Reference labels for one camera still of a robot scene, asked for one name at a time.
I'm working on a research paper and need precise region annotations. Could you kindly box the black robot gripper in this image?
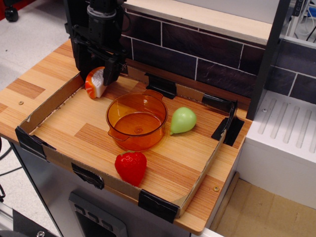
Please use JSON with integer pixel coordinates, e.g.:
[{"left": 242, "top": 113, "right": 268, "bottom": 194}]
[{"left": 71, "top": 11, "right": 128, "bottom": 86}]

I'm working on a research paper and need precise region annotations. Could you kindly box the salmon nigiri sushi toy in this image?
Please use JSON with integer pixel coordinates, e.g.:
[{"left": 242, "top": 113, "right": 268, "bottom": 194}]
[{"left": 85, "top": 67, "right": 106, "bottom": 99}]

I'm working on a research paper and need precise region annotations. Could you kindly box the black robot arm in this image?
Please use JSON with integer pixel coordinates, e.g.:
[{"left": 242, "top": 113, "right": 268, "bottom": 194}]
[{"left": 64, "top": 0, "right": 127, "bottom": 86}]

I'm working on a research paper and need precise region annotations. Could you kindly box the orange transparent plastic pot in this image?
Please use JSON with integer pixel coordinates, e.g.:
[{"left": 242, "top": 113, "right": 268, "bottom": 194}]
[{"left": 106, "top": 90, "right": 168, "bottom": 151}]

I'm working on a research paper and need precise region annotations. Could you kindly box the cardboard fence with black tape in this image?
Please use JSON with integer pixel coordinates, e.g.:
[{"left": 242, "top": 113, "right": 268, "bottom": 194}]
[{"left": 15, "top": 75, "right": 244, "bottom": 222}]

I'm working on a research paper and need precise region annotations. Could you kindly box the green toy pear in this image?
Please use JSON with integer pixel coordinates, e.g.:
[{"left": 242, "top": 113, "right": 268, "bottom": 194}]
[{"left": 170, "top": 107, "right": 197, "bottom": 135}]

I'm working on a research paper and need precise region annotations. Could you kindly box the red toy strawberry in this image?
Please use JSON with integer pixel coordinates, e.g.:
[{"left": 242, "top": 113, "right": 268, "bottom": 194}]
[{"left": 115, "top": 152, "right": 147, "bottom": 187}]

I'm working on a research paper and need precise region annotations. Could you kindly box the grey oven control panel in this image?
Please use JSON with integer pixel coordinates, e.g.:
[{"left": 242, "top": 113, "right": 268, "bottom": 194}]
[{"left": 69, "top": 192, "right": 128, "bottom": 237}]

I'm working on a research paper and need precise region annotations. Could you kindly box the white toy sink drainboard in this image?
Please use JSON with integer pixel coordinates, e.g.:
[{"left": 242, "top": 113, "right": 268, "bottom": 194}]
[{"left": 237, "top": 91, "right": 316, "bottom": 208}]

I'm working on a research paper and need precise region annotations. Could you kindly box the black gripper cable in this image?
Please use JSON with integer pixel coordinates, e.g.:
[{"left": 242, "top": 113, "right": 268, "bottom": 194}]
[{"left": 119, "top": 6, "right": 132, "bottom": 33}]

